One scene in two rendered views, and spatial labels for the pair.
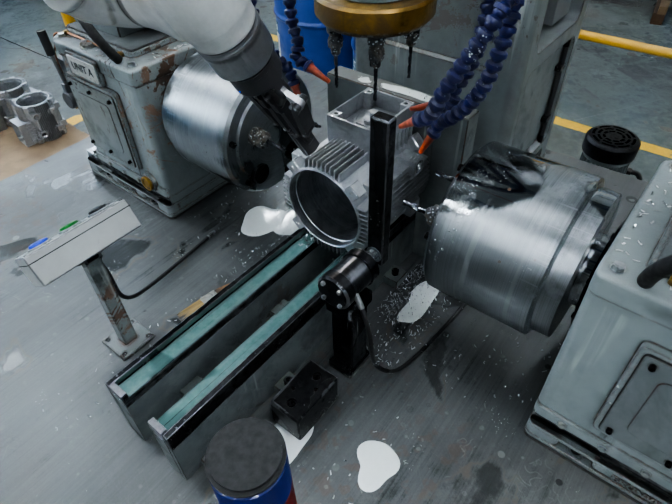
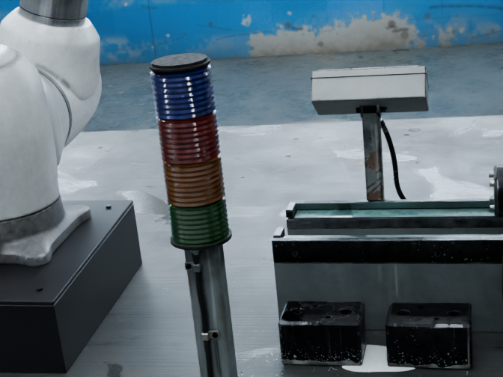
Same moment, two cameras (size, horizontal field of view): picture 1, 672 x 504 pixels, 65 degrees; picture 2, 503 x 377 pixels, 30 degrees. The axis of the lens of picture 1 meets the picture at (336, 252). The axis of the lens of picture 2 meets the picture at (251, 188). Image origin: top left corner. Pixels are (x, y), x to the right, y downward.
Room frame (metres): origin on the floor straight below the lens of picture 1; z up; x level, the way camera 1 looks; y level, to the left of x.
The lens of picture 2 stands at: (-0.16, -0.76, 1.40)
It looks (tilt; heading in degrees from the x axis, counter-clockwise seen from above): 20 degrees down; 64
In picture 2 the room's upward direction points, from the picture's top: 6 degrees counter-clockwise
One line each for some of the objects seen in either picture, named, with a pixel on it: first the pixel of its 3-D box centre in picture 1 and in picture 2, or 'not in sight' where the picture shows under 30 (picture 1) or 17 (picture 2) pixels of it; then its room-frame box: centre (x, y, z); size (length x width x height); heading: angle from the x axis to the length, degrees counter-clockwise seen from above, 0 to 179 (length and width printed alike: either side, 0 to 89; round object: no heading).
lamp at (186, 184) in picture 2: not in sight; (193, 176); (0.18, 0.07, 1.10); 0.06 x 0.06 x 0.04
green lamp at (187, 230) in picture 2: not in sight; (198, 218); (0.18, 0.07, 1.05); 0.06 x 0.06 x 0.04
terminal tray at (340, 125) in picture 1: (371, 127); not in sight; (0.81, -0.07, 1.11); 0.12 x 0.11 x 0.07; 140
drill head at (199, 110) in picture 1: (223, 112); not in sight; (1.01, 0.23, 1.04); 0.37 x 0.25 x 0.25; 50
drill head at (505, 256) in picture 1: (534, 246); not in sight; (0.57, -0.30, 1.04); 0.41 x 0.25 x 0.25; 50
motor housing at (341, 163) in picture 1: (357, 181); not in sight; (0.78, -0.04, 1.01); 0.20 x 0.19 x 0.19; 140
